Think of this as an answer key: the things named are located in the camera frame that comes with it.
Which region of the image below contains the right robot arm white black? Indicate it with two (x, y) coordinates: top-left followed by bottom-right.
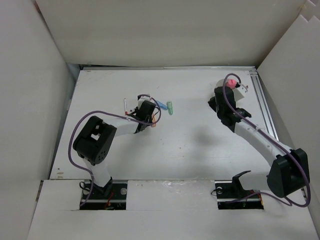
(208, 86), (310, 198)

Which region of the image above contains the white round divided container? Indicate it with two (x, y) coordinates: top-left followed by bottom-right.
(215, 78), (229, 88)

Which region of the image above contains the blue highlighter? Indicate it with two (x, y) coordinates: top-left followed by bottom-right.
(156, 101), (168, 111)

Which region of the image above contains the white red pen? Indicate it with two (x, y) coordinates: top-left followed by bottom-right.
(123, 98), (128, 116)

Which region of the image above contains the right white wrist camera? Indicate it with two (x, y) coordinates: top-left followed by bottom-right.
(233, 83), (248, 102)

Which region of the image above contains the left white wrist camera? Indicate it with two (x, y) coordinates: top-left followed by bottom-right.
(137, 94), (151, 107)

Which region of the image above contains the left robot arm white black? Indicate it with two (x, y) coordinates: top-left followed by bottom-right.
(72, 100), (159, 199)

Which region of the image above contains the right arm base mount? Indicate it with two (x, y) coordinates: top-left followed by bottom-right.
(210, 170), (264, 210)

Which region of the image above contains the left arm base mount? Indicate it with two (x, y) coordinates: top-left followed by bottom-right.
(79, 180), (128, 211)

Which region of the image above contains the orange highlighter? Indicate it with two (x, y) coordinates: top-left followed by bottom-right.
(151, 115), (157, 128)

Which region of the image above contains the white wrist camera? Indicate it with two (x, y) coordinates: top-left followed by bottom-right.
(233, 83), (248, 102)
(137, 94), (151, 107)

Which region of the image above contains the green highlighter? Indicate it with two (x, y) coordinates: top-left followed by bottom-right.
(166, 101), (174, 116)

